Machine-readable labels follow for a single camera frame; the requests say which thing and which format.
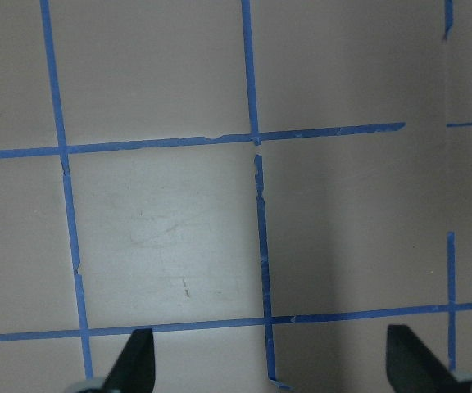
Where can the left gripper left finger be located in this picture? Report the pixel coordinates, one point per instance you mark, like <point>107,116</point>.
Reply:
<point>133,371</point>

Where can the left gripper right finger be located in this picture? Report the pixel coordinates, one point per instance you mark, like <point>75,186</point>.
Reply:
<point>411,366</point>

